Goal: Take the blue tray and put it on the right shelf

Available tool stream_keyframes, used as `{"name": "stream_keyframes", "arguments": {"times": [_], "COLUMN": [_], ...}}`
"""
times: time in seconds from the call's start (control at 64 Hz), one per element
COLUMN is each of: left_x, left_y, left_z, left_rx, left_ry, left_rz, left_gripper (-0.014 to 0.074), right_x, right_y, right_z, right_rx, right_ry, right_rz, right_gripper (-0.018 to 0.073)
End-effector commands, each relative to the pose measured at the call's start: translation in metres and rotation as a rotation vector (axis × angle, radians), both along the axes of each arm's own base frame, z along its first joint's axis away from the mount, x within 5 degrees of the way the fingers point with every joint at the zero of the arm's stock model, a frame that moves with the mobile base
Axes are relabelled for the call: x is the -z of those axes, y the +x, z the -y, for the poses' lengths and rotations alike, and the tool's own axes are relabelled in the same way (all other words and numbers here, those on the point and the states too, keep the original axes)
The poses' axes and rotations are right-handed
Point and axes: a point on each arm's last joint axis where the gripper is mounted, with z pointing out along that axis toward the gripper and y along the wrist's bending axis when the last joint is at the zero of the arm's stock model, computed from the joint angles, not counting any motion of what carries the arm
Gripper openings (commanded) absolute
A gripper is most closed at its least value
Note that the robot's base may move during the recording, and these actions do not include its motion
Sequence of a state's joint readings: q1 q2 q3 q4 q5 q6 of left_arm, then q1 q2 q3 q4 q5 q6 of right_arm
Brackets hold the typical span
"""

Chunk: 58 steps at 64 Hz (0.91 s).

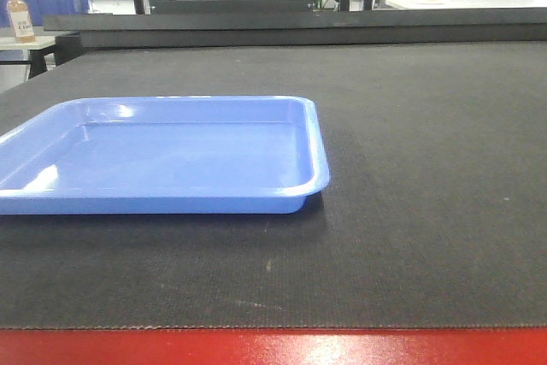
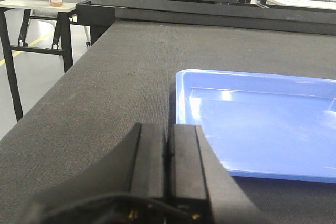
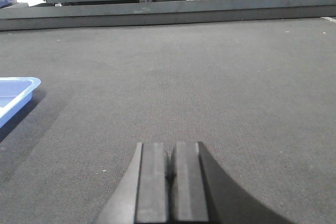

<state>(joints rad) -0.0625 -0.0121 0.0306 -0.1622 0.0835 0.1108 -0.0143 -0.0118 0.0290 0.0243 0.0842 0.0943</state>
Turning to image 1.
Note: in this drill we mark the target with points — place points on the orange juice bottle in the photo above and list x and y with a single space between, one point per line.
20 20

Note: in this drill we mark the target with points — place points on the black woven table mat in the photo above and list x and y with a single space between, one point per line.
435 215

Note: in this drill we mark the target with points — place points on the blue plastic tray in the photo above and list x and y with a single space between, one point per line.
165 155

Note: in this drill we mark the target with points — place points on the white side table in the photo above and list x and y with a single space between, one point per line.
36 52

